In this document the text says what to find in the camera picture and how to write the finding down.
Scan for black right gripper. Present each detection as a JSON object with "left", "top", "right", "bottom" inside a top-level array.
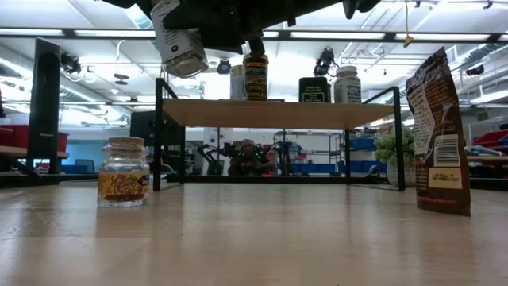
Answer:
[{"left": 162, "top": 0, "right": 346, "bottom": 55}]

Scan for white-lidded glass spice jar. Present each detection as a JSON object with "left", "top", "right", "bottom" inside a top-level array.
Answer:
[{"left": 150, "top": 0, "right": 210, "bottom": 79}]

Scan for chili onion shaker yellow lid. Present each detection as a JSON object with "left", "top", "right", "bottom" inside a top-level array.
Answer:
[{"left": 243, "top": 53, "right": 270, "bottom": 102}]

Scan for green black pepper tin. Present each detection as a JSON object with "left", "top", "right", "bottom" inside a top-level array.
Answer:
[{"left": 298, "top": 76, "right": 333, "bottom": 104}]

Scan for bagel seasoning jar white lid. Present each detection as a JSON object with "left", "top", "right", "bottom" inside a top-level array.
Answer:
[{"left": 333, "top": 65, "right": 363, "bottom": 105}]

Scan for brown taco seasoning pouch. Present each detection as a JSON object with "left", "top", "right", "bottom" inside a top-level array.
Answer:
[{"left": 405, "top": 46, "right": 472, "bottom": 218}]

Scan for wooden shelf black metal legs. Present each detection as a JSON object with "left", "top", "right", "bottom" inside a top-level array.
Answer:
[{"left": 152, "top": 77, "right": 406, "bottom": 192}]

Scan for black overhead beam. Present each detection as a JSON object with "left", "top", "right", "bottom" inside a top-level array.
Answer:
[{"left": 0, "top": 27, "right": 508, "bottom": 44}]

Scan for black monitor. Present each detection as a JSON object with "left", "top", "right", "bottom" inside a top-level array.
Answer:
[{"left": 129, "top": 110, "right": 186, "bottom": 176}]

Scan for person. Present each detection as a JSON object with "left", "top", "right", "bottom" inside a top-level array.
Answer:
[{"left": 228, "top": 138, "right": 278, "bottom": 176}]

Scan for red storage bin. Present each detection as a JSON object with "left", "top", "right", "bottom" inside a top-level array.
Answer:
[{"left": 0, "top": 125, "right": 69, "bottom": 150}]

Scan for small cork-lidded glass jar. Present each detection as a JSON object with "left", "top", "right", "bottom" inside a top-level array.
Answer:
[{"left": 97, "top": 137, "right": 151, "bottom": 209}]

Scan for blue storage bin row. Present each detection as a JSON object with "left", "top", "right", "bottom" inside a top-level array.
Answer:
[{"left": 290, "top": 160, "right": 385, "bottom": 175}]

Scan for yellow hanging tag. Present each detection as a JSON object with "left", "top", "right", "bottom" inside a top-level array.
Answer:
[{"left": 403, "top": 0, "right": 414, "bottom": 48}]

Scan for green potted plant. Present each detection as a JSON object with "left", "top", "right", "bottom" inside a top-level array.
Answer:
[{"left": 373, "top": 125, "right": 416, "bottom": 187}]

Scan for red and blue bin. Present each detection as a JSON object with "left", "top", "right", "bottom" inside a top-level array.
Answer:
[{"left": 471, "top": 129, "right": 508, "bottom": 149}]

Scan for black vertical post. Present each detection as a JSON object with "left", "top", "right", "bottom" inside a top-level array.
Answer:
[{"left": 25, "top": 37, "right": 63, "bottom": 176}]

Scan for black camera with cable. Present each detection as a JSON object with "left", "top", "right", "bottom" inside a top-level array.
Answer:
[{"left": 313, "top": 47, "right": 341, "bottom": 79}]

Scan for black aluminium table frame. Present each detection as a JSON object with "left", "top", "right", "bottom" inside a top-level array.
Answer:
[{"left": 0, "top": 172, "right": 508, "bottom": 191}]

